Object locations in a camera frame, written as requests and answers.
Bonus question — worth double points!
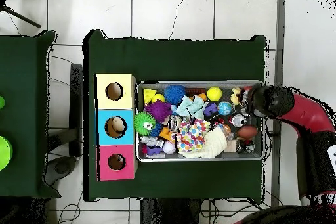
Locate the green spiky ball with eyes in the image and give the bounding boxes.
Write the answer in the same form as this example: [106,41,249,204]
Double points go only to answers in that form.
[133,111,158,136]

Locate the colourful patterned cloth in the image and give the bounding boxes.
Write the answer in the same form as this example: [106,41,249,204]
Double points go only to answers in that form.
[173,118,212,153]

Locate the cream white cloth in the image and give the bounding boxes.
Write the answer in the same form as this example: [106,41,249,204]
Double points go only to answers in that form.
[180,126,228,159]

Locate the pale yellow plush toy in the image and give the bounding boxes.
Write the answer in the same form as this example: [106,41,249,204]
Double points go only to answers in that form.
[230,87,243,106]

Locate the wooden box with three holes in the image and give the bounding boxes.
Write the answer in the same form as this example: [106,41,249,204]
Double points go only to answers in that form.
[94,73,138,182]

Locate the shallow clear mesh bin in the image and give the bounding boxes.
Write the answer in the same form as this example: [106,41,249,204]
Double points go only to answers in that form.
[135,79,265,162]

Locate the purple spiky toy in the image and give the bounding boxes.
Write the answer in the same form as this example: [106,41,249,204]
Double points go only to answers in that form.
[144,99,173,123]

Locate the crushed silver drink can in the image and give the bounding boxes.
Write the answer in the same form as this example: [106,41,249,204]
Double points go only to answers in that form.
[167,114,182,131]

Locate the blue spiky ball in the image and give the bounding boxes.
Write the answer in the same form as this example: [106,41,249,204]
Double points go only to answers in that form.
[150,122,163,138]
[164,85,187,106]

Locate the light blue cloth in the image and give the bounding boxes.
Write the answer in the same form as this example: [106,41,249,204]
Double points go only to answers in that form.
[175,95,209,120]

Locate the silver toy robot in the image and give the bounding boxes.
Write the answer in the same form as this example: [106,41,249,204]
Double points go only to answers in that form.
[139,135,165,148]

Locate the yellow ball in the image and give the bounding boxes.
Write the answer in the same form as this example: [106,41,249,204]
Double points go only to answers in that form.
[206,86,223,102]

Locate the dark green side tablecloth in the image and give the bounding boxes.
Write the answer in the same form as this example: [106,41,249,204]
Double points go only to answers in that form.
[0,30,62,199]

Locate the lime green bowl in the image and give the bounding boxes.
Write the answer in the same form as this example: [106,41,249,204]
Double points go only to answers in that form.
[0,135,13,171]

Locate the black tripod leg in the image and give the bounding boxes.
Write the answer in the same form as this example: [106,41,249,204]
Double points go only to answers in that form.
[0,3,42,29]

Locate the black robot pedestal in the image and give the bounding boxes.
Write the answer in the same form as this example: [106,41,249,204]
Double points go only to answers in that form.
[140,198,204,224]

